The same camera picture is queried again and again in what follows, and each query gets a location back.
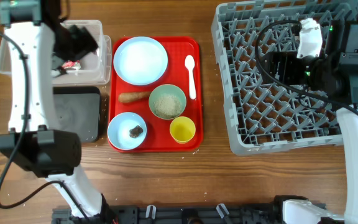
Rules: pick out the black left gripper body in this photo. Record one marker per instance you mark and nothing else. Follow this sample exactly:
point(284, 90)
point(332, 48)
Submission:
point(61, 44)

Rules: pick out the yellow plastic cup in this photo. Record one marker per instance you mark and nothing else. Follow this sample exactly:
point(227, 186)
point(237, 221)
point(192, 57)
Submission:
point(182, 129)

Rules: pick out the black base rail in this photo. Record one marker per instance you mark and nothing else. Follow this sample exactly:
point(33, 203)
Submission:
point(254, 213)

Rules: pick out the red serving tray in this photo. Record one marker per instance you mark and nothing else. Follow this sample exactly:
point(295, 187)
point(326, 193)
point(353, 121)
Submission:
point(158, 138)

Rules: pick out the small light blue bowl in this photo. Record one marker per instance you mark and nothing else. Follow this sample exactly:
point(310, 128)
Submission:
point(118, 131)

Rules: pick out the green bowl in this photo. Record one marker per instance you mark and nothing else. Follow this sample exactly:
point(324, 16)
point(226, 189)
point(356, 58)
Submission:
point(167, 89)

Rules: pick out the cooked white rice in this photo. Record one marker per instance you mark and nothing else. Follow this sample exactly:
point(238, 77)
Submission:
point(167, 106)

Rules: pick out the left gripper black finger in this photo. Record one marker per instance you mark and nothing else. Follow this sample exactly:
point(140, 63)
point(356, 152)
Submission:
point(57, 66)
point(82, 42)

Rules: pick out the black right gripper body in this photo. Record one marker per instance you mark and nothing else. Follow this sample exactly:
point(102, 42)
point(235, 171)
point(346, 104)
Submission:
point(293, 71)

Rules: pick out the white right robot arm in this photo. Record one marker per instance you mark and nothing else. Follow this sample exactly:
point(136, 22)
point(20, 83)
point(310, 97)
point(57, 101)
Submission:
point(324, 67)

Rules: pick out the red snack wrapper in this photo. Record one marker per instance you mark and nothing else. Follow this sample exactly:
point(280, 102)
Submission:
point(72, 65)

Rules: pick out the clear plastic waste bin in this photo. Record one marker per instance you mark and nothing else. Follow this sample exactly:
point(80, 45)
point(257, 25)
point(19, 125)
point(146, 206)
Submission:
point(98, 68)

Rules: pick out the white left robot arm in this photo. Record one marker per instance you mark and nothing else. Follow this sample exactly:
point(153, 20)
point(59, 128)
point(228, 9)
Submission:
point(35, 141)

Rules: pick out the grey dishwasher rack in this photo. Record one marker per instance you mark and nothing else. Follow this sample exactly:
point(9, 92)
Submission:
point(262, 117)

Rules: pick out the white plastic spoon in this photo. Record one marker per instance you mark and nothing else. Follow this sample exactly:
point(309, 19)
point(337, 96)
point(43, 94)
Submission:
point(190, 65)

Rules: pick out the dark brown food scrap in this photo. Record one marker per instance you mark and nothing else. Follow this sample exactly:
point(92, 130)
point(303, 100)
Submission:
point(136, 131)

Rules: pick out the black waste tray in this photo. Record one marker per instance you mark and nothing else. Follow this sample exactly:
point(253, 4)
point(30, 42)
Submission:
point(78, 110)

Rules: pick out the large light blue plate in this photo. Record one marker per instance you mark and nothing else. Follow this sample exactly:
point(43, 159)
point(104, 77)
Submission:
point(140, 61)

